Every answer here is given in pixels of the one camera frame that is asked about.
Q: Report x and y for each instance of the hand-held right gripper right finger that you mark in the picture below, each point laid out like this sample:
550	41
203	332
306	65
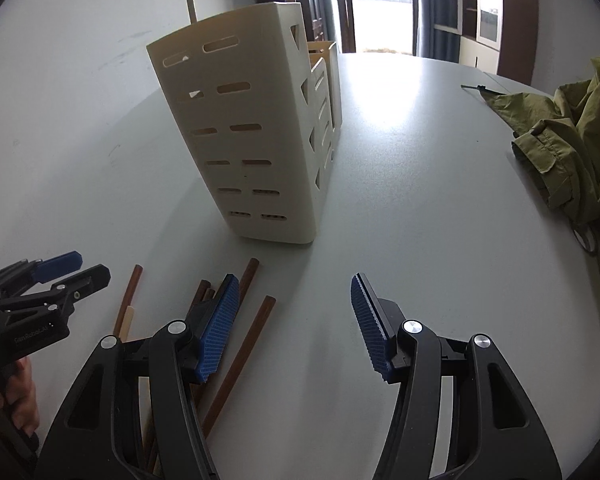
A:
370	330

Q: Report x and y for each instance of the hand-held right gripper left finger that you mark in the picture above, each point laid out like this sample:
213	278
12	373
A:
220	330

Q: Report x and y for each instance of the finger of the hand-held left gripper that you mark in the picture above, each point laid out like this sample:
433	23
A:
92	277
60	262

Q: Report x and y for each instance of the light wooden chopstick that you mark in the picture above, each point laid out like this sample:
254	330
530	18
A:
190	0
127	322
144	400

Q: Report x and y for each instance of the cream plastic utensil holder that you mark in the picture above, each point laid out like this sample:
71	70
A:
250	125

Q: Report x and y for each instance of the person's left hand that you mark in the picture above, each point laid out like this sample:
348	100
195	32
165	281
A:
22	395

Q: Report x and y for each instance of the dark brown chopstick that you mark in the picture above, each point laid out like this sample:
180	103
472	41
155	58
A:
199	295
132	285
249	275
209	296
245	350

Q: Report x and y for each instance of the olive green jacket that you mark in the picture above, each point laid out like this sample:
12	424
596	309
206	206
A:
570	145

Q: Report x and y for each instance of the grey blue curtain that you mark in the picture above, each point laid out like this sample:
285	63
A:
432	20

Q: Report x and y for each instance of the bright glass door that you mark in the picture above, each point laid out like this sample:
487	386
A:
380	5

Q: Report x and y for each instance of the dark wooden cabinet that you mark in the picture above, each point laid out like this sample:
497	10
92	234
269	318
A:
320	5

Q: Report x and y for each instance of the white cabinet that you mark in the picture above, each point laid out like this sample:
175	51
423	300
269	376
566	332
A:
480	20

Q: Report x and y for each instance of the brown wooden door panel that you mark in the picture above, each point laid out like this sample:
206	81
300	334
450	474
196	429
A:
517	20

